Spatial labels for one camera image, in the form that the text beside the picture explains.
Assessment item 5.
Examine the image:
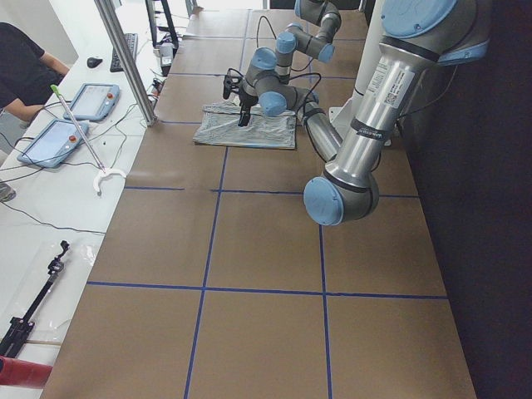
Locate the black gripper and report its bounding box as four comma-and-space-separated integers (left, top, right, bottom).
238, 91, 257, 126

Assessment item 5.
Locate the navy white striped polo shirt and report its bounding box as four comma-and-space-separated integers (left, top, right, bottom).
193, 101, 297, 150

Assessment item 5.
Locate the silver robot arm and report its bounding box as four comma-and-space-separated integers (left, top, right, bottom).
275, 0, 342, 82
224, 1, 492, 225

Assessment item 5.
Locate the black keyboard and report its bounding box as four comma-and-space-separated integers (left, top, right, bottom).
109, 32, 140, 73

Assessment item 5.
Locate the white reacher grabber stick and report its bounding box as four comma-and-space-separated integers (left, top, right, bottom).
51, 85, 126, 196

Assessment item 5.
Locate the upper blue teach pendant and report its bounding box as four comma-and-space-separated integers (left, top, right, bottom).
68, 83, 121, 122

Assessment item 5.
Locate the blue teach pendant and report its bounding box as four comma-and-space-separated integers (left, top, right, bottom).
68, 83, 121, 122
17, 118, 82, 168

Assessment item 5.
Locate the black computer mouse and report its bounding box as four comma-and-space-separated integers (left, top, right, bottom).
86, 57, 103, 69

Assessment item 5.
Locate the lower blue teach pendant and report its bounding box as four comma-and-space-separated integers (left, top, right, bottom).
17, 118, 82, 168

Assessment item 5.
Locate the person in black shirt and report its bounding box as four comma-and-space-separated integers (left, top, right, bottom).
1, 22, 70, 122

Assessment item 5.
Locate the black tripod stand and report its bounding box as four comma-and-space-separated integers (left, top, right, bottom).
1, 240, 70, 358

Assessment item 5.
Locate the red cylinder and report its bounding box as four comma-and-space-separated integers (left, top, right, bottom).
0, 356, 52, 389

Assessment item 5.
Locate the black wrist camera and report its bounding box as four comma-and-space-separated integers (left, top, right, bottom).
223, 68, 244, 100

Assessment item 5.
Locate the black camera cable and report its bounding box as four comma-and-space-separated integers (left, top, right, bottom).
255, 14, 278, 42
286, 72, 323, 121

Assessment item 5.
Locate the aluminium frame post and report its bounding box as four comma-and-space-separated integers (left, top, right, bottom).
94, 0, 156, 126

